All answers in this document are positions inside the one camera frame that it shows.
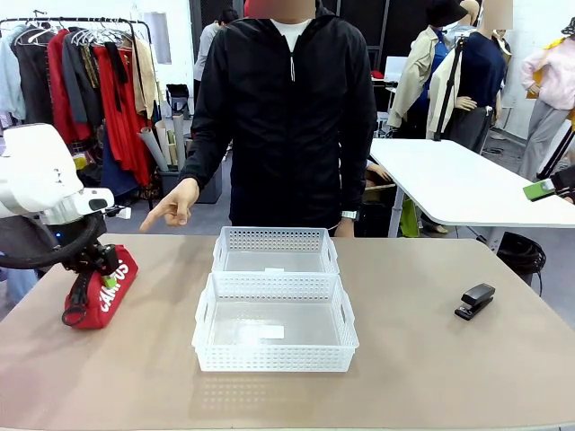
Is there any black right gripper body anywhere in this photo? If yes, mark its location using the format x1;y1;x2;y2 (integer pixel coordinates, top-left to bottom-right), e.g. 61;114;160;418
550;164;575;206

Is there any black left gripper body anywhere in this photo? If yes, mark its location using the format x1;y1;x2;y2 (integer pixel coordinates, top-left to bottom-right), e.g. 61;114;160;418
62;244;119;276

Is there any red Campus pencil case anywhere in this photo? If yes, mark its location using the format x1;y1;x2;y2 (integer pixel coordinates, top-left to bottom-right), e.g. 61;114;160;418
61;244;139;330

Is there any person's left sleeved forearm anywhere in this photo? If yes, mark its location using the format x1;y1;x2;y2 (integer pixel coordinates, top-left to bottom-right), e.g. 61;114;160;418
334;143;375;216

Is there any person's right sleeved forearm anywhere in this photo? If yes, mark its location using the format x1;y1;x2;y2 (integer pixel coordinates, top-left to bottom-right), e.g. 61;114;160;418
178;111;231;189

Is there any person's right hand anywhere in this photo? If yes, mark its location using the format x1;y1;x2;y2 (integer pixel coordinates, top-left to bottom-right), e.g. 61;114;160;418
138;176;200;234

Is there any person's left hand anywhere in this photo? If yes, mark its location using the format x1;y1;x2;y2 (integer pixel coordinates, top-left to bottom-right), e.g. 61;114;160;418
333;217;358;239

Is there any white side table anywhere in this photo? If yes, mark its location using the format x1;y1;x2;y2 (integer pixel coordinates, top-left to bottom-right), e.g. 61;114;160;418
367;137;575;238

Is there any mannequin with pink sweater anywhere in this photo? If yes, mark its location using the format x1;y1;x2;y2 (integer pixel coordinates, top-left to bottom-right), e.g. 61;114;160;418
516;16;575;181

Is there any black stapler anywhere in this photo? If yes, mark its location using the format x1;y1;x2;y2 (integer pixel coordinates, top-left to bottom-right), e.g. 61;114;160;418
454;282;497;321

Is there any grey paper roll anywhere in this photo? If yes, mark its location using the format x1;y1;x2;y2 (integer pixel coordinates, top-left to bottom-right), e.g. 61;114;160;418
137;126;170;172

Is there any long red hanging dress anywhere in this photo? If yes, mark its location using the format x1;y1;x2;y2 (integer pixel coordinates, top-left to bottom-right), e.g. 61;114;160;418
93;42;155;186

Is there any green shopping bag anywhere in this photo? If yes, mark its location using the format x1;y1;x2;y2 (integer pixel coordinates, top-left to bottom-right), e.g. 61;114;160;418
401;197;422;239

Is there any mannequin with navy top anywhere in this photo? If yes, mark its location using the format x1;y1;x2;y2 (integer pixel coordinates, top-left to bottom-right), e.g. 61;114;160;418
442;0;514;154

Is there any black tripod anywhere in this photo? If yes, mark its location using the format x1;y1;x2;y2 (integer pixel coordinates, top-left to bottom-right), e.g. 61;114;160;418
432;38;469;143

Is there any beige paper roll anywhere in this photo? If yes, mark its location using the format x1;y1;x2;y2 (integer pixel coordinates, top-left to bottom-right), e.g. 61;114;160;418
154;119;174;168

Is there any grey storage bin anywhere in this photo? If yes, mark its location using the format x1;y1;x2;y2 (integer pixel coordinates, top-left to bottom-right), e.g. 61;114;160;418
156;166;224;206

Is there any grey cardboard tube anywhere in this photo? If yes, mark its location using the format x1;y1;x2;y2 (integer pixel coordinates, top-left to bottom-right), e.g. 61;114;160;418
172;112;187;170

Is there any mannequin with beige coat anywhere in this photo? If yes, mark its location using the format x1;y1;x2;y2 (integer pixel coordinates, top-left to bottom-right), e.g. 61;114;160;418
387;0;480;141

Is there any white perforated plastic basket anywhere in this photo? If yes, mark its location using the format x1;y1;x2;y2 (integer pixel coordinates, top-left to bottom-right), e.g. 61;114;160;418
210;225;341;276
191;270;360;374

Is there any red hanging jacket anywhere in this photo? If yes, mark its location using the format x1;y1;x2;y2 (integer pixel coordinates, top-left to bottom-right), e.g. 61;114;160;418
46;29;93;145

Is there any grey hanging jacket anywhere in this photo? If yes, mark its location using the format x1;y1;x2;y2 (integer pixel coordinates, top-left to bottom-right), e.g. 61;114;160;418
61;30;105;128

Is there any dark grey hanging garment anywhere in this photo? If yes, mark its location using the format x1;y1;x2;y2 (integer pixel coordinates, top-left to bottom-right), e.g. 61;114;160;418
11;38;56;132

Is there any beige hanging garment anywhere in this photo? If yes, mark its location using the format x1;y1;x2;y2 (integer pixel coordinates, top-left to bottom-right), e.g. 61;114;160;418
128;36;162;120

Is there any light blue hanging garment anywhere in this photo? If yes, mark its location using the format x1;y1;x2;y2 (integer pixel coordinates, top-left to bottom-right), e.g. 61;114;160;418
0;25;27;121

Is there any person's black jacket torso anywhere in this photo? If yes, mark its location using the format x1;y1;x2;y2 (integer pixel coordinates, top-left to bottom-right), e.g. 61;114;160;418
178;2;379;231

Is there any background person grey shirt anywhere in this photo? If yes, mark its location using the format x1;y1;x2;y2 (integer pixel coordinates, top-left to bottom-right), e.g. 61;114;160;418
192;7;240;107

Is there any black clothes rack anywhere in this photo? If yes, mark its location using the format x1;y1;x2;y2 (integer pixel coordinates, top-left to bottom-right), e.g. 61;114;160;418
0;11;157;122

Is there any person's white t-shirt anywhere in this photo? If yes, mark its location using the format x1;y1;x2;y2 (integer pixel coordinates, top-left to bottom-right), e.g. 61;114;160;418
269;17;316;51

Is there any black corrugated robot cable hose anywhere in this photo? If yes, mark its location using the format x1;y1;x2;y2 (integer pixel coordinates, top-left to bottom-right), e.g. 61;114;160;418
0;214;102;270

